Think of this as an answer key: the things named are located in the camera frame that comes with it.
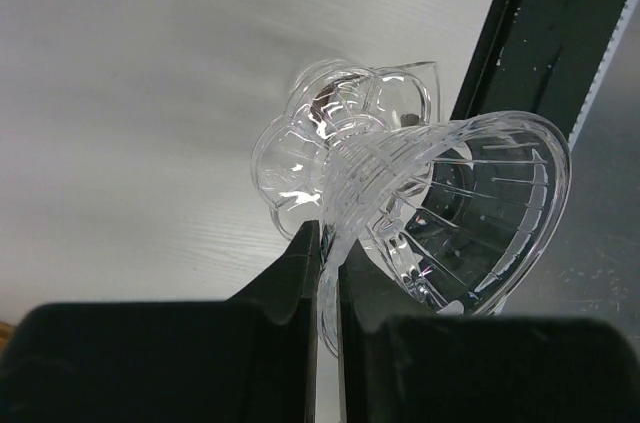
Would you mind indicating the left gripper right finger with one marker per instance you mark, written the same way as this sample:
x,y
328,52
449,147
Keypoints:
x,y
401,363

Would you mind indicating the clear glass dripper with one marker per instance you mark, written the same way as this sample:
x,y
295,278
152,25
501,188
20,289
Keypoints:
x,y
455,212

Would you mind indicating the grey slotted cable duct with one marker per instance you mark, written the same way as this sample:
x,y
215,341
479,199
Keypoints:
x,y
620,27

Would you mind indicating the orange coffee filter box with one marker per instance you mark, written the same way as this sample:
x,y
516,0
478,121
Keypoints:
x,y
6,332

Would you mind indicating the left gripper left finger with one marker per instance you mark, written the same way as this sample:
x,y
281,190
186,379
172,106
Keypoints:
x,y
250,358

